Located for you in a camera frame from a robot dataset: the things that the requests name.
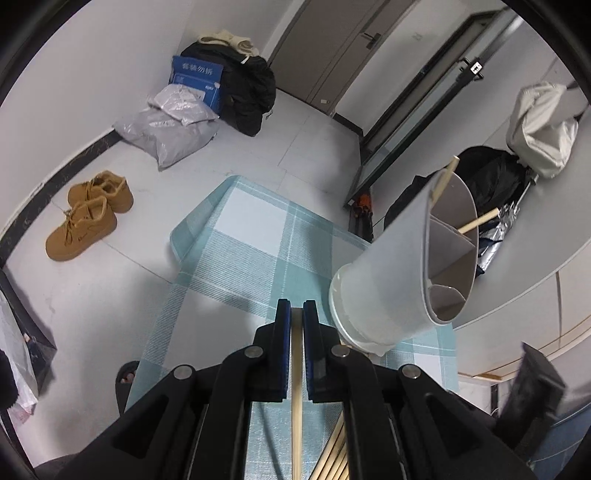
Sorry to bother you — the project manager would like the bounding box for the large grey plastic bag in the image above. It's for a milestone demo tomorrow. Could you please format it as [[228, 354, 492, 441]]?
[[112, 108, 220, 171]]

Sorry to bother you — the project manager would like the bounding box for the teal plaid tablecloth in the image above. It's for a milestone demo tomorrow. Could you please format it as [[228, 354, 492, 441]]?
[[124, 175, 460, 480]]

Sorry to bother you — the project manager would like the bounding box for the grey divided utensil holder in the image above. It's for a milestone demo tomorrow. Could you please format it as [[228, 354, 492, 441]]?
[[327, 170, 480, 357]]

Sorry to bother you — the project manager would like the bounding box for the tan suede shoe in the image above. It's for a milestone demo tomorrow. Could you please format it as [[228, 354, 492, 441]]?
[[68, 171, 134, 214], [45, 196, 118, 262]]

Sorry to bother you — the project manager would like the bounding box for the black hanging jacket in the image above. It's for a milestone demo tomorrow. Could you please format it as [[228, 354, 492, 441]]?
[[383, 147, 529, 232]]

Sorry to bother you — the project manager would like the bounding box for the blue cardboard box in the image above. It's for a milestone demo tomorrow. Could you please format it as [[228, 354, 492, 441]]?
[[168, 55, 225, 113]]

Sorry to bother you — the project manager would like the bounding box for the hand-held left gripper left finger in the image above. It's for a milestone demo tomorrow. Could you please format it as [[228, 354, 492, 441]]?
[[69, 299, 293, 480]]

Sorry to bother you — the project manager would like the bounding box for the black framed glass door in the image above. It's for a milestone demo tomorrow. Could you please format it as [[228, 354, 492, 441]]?
[[344, 9, 522, 208]]

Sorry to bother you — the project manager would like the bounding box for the black paper bag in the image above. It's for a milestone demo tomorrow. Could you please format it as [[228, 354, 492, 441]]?
[[0, 268, 57, 398]]

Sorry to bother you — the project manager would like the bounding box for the black slipper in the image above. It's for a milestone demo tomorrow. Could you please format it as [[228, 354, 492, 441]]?
[[114, 360, 140, 414]]

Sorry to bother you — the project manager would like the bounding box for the small grey plastic bag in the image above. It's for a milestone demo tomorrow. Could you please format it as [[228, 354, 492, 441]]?
[[148, 85, 220, 126]]

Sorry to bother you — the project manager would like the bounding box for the orange and black tool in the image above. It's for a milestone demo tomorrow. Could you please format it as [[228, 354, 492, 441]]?
[[346, 189, 375, 241]]

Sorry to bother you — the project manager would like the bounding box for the pile of wooden chopsticks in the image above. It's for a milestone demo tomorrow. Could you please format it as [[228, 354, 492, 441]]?
[[310, 406, 352, 480]]

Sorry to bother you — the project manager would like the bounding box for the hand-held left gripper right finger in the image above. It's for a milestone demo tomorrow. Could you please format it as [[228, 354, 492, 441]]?
[[303, 300, 536, 480]]

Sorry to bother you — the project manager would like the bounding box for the beige cloth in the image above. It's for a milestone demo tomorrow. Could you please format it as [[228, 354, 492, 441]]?
[[198, 28, 259, 57]]

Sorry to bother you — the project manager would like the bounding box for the black bag pile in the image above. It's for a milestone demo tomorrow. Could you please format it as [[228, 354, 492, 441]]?
[[178, 41, 277, 137]]

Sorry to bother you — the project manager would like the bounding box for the silver foil cloth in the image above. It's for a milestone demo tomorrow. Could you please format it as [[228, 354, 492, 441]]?
[[475, 203, 522, 278]]

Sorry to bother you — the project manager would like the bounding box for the wooden chopstick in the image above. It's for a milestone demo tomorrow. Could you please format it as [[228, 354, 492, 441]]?
[[431, 156, 461, 204], [291, 308, 304, 480], [457, 209, 501, 234]]

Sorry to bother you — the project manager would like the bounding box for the white plastic bag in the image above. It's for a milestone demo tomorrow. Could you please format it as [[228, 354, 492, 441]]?
[[0, 291, 38, 416]]

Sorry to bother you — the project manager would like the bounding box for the grey door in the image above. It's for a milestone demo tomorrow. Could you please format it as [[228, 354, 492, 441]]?
[[268, 0, 407, 112]]

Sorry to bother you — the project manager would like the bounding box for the white hanging jacket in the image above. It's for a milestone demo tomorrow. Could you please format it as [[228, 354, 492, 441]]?
[[505, 82, 580, 180]]

